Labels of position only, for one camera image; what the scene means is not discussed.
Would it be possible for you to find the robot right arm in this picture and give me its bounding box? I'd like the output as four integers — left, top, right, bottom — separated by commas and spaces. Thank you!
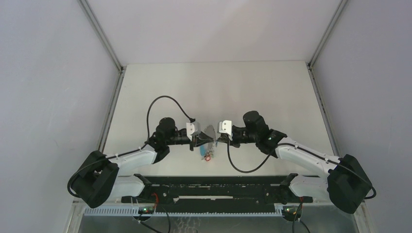
218, 111, 377, 214

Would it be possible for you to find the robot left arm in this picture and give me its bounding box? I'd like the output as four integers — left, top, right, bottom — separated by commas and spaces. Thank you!
67, 117, 216, 208

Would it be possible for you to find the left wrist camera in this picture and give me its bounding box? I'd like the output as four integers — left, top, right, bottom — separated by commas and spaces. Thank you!
186, 121, 201, 137

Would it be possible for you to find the left camera cable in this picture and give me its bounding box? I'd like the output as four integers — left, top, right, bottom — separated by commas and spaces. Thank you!
146, 95, 196, 142

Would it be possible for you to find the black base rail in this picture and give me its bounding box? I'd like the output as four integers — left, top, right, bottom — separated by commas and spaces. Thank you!
138, 175, 313, 213

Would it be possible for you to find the white slotted cable duct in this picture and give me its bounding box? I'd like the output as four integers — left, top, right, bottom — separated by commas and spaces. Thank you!
83, 206, 283, 217

